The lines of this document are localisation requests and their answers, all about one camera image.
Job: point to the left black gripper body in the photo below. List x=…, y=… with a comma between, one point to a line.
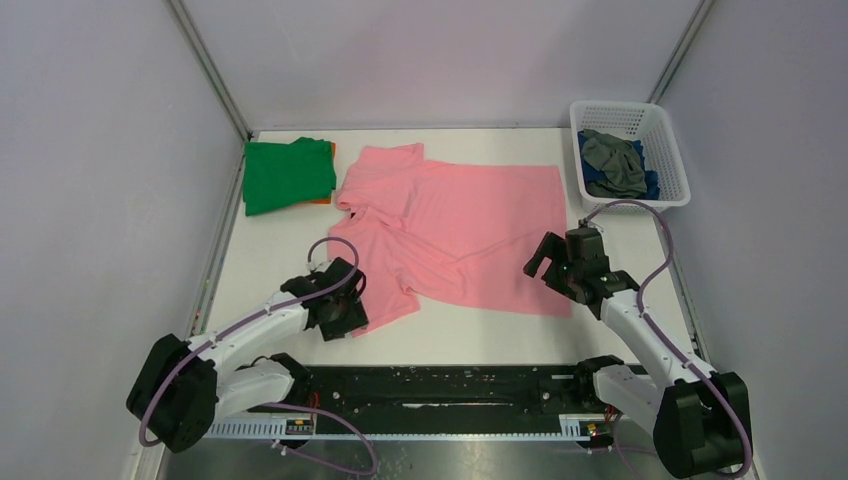
x=348, y=316

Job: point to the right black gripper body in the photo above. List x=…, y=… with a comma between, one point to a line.
x=561, y=273

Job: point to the pink t-shirt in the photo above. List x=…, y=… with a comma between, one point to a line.
x=454, y=233

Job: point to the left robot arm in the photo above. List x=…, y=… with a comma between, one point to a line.
x=185, y=386

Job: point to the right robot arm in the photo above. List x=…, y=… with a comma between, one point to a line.
x=698, y=418

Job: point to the blue t-shirt in basket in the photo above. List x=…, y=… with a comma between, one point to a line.
x=652, y=182

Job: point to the white plastic basket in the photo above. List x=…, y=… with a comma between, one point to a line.
x=645, y=123

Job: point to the folded green t-shirt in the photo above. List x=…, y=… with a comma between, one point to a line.
x=280, y=175

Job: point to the folded orange t-shirt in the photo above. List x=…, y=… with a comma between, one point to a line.
x=327, y=200

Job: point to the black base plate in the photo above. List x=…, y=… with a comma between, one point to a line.
x=444, y=399

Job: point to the white slotted cable duct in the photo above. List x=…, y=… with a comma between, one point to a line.
x=264, y=427

